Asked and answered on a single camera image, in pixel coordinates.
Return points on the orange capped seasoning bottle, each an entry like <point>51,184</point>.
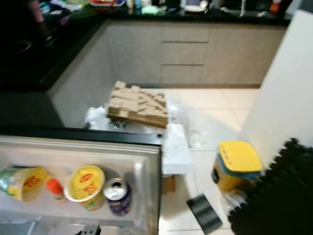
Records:
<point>56,187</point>

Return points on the fridge door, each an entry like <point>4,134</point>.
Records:
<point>142,164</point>

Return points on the purple drink can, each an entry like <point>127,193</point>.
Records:
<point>118,198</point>

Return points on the yellow lid noodle cup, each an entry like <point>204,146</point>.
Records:
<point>85,186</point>

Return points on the green noodle cup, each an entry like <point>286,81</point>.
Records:
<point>24,183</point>

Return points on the brown cardboard piece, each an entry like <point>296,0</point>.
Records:
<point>168,183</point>

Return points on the clear plastic bag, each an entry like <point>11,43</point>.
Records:
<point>95,117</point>

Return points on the black ribbed pad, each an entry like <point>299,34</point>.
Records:
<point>205,214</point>

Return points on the white styrofoam block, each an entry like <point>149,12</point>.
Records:
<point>178,152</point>

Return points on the brown moulded pulp packaging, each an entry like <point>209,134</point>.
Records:
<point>139,105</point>

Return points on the yellow lidded tub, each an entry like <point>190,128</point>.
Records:
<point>237,169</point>

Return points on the beige kitchen cabinets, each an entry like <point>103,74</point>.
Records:
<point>230,54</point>

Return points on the red tray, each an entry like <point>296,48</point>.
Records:
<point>107,2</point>

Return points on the white bowl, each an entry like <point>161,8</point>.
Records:
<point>195,6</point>

